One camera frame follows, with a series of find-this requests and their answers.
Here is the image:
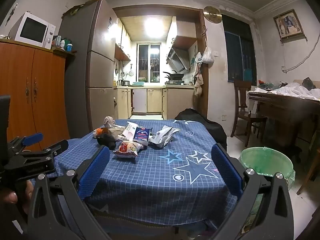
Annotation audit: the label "white packet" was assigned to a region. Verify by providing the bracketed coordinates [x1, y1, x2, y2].
[117, 121, 138, 142]

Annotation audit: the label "beige lower kitchen cabinets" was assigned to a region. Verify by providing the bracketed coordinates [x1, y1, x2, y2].
[114, 84, 195, 120]

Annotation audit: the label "wooden wall cabinet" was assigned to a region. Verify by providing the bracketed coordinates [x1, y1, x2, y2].
[114, 25, 132, 62]
[172, 35, 198, 50]

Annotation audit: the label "bin with green liner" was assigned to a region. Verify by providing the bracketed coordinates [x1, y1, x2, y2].
[239, 147, 296, 195]

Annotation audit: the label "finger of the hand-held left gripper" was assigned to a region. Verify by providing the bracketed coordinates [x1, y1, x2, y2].
[15, 139, 69, 160]
[7, 132, 43, 155]

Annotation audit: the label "red label snack packet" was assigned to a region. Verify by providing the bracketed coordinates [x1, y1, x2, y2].
[113, 141, 146, 158]

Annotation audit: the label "white cloth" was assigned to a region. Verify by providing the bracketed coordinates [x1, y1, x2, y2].
[252, 81, 320, 99]

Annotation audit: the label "dark wooden table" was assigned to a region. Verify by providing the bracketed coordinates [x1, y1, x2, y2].
[247, 90, 320, 160]

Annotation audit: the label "person's left hand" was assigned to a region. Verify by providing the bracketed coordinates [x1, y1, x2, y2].
[0, 180, 34, 213]

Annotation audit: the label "orange wooden cabinet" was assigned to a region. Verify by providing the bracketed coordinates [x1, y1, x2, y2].
[0, 39, 75, 150]

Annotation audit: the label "light wooden chair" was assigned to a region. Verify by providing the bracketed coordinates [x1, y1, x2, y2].
[296, 149, 320, 195]

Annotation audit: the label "steel range hood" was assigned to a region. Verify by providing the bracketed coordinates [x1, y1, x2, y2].
[166, 47, 190, 73]

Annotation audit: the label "black plastic bag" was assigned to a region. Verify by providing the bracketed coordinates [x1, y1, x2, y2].
[302, 77, 317, 90]

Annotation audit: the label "hanging cloth bags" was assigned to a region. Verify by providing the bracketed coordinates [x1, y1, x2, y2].
[192, 52, 204, 97]

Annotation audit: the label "dark wooden chair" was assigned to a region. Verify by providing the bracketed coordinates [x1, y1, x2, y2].
[230, 79, 268, 148]

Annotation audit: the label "blue star-print tablecloth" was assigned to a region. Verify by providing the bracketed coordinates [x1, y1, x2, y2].
[30, 119, 238, 230]

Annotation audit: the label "dark curtained window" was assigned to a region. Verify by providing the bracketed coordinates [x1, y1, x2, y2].
[222, 14, 257, 83]

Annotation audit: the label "grey foil wrapper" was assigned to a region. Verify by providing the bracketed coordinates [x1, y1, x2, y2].
[149, 125, 180, 148]

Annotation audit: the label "kitchen window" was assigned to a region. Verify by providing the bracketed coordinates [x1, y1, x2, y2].
[137, 44, 161, 83]

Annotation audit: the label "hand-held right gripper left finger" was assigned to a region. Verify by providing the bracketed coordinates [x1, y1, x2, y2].
[27, 145, 110, 240]

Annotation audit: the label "white hanging plastic bag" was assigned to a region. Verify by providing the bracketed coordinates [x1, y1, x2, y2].
[201, 46, 215, 64]

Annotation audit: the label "blue and white tissue pack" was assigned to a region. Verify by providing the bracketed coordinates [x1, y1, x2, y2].
[133, 127, 150, 145]

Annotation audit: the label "framed wall picture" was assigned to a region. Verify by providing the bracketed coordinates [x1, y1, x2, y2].
[273, 9, 307, 42]

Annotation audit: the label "grey refrigerator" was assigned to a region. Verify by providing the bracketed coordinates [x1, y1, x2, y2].
[58, 0, 118, 140]

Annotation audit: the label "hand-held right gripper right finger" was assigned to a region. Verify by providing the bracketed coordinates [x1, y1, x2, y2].
[211, 143, 295, 240]

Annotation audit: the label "black fabric cover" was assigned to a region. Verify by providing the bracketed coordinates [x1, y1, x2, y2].
[174, 108, 227, 152]

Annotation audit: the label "crumpled grey paper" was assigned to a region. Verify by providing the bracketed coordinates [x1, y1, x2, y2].
[103, 116, 116, 128]

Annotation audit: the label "white wall cable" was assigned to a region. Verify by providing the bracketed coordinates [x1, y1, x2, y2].
[281, 15, 320, 74]

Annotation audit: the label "ceiling light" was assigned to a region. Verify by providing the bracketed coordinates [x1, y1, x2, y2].
[144, 16, 162, 37]

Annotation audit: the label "gold round wall plate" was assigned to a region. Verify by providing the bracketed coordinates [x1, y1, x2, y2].
[203, 6, 221, 23]

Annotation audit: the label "black wok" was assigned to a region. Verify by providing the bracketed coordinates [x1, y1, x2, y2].
[163, 71, 185, 80]

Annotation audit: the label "white microwave oven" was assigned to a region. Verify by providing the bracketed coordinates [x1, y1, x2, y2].
[9, 12, 56, 50]

